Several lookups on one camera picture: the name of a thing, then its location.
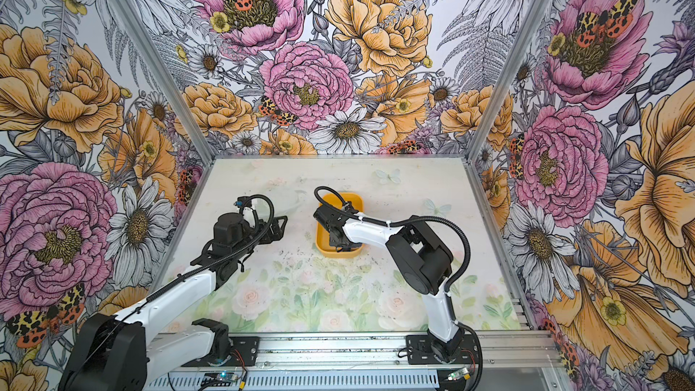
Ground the yellow plastic bin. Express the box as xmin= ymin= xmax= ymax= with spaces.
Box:
xmin=315 ymin=191 xmax=364 ymax=259

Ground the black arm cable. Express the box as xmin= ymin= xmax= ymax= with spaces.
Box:
xmin=86 ymin=194 xmax=277 ymax=360
xmin=313 ymin=185 xmax=472 ymax=294

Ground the aluminium corner post right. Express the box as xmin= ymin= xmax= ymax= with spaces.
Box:
xmin=466 ymin=0 xmax=552 ymax=164

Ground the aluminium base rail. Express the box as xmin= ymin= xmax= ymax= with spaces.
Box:
xmin=148 ymin=331 xmax=572 ymax=390

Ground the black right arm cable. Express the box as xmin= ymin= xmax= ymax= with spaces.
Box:
xmin=313 ymin=185 xmax=472 ymax=294

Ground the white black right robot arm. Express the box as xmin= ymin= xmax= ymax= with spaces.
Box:
xmin=313 ymin=204 xmax=471 ymax=363

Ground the aluminium corner post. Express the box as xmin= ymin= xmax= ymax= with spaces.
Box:
xmin=466 ymin=0 xmax=552 ymax=164
xmin=107 ymin=0 xmax=215 ymax=167

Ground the aluminium corner post left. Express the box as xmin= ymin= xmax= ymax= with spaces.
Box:
xmin=107 ymin=0 xmax=215 ymax=167

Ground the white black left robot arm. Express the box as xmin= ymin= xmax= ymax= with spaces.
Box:
xmin=58 ymin=213 xmax=288 ymax=390

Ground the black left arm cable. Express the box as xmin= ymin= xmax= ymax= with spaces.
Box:
xmin=86 ymin=194 xmax=277 ymax=360

